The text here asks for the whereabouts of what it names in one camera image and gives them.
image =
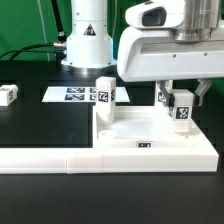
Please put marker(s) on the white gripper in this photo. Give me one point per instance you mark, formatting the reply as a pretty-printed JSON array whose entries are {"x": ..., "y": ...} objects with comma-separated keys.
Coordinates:
[{"x": 153, "y": 55}]

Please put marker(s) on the white square tabletop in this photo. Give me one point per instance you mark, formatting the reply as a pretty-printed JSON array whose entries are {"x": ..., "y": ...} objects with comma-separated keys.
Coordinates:
[{"x": 141, "y": 127}]

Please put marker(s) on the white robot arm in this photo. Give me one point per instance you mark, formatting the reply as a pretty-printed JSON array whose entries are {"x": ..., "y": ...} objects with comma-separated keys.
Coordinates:
[{"x": 89, "y": 47}]

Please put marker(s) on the white tag marker sheet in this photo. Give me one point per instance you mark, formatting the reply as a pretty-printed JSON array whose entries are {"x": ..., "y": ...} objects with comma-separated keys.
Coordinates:
[{"x": 69, "y": 94}]

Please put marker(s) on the white L-shaped obstacle fence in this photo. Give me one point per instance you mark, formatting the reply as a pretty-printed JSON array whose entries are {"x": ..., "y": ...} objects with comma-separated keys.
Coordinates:
[{"x": 201, "y": 158}]

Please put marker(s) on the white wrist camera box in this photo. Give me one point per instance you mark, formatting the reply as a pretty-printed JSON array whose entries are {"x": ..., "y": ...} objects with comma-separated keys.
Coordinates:
[{"x": 155, "y": 14}]

